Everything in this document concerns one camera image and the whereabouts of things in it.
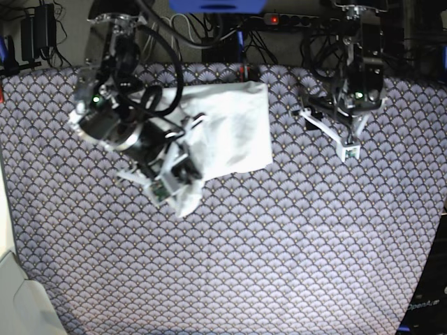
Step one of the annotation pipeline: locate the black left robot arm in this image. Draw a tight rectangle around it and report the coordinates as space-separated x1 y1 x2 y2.
294 1 388 161

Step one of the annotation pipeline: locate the white T-shirt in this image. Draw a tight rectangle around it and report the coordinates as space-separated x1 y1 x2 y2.
167 81 272 217

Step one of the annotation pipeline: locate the black power strip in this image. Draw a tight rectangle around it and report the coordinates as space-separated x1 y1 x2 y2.
263 13 321 27

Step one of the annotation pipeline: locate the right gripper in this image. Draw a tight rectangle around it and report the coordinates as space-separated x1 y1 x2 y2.
117 113 205 206

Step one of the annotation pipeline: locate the black case with logo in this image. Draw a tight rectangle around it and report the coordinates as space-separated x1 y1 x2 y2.
396 214 446 334

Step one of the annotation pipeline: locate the black equipment box left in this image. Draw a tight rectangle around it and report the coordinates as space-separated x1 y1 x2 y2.
20 3 57 62

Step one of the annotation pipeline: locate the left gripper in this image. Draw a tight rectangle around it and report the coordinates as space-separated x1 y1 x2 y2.
291 97 388 161

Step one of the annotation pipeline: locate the red table clamp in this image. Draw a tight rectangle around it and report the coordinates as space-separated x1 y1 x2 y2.
240 64 251 82

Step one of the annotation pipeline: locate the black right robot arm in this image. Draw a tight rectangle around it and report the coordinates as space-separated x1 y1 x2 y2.
68 13 205 207

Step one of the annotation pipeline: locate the blue box overhead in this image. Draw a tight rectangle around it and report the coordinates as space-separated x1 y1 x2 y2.
168 0 267 14

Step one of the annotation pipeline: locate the patterned purple table cloth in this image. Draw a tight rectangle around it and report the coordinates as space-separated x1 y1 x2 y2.
1 66 446 334

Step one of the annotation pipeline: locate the black power adapter box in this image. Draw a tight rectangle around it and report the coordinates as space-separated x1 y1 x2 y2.
201 33 242 64

